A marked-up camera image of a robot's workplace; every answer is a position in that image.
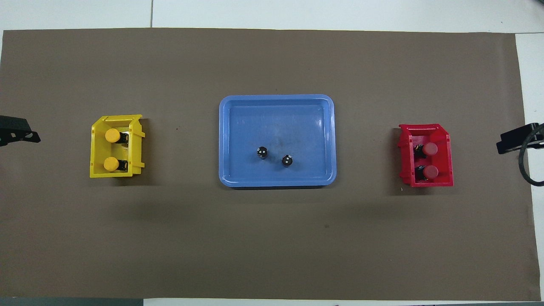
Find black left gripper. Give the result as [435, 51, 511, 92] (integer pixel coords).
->
[0, 115, 41, 147]

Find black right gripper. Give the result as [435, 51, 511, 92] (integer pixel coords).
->
[496, 122, 544, 155]

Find red push button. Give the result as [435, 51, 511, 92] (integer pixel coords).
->
[413, 142, 439, 157]
[414, 165, 439, 182]

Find yellow push button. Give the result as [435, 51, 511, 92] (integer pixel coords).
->
[105, 128, 130, 144]
[103, 156, 129, 173]

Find blue plastic tray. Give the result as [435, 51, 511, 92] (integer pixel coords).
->
[219, 94, 337, 188]

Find red plastic bin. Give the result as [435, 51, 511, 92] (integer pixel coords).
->
[398, 124, 454, 188]

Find yellow plastic bin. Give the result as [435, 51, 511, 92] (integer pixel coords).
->
[89, 114, 146, 178]

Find brown paper mat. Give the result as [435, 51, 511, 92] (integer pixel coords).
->
[0, 28, 541, 301]

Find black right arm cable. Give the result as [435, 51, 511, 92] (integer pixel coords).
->
[518, 123, 544, 187]

